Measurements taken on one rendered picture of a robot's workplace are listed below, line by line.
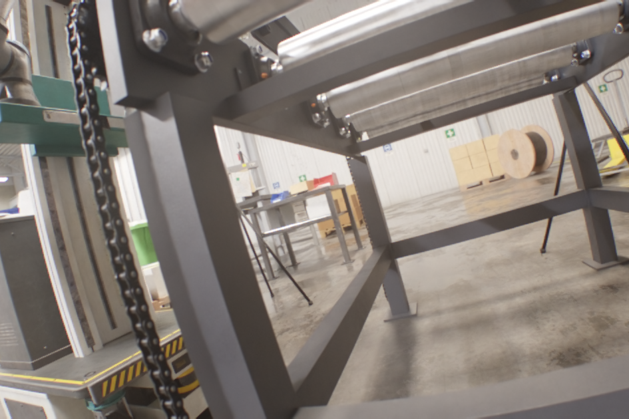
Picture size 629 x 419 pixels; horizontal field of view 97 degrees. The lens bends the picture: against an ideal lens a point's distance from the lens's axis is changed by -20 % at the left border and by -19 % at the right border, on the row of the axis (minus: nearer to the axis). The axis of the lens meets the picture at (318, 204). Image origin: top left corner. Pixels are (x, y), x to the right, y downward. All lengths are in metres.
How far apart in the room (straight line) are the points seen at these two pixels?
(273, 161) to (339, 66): 11.61
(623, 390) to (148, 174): 0.52
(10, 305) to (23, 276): 0.11
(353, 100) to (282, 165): 11.04
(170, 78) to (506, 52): 0.78
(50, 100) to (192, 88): 1.00
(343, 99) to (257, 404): 0.74
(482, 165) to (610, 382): 7.93
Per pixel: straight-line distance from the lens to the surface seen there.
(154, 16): 0.46
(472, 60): 0.94
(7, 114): 1.16
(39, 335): 1.42
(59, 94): 1.47
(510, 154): 7.52
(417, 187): 10.93
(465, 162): 8.22
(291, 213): 4.99
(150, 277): 2.51
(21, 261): 1.42
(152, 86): 0.43
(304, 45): 0.65
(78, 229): 1.41
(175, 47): 0.46
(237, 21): 0.42
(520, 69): 1.27
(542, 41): 1.00
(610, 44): 1.27
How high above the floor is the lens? 0.58
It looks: 1 degrees up
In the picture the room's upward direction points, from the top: 16 degrees counter-clockwise
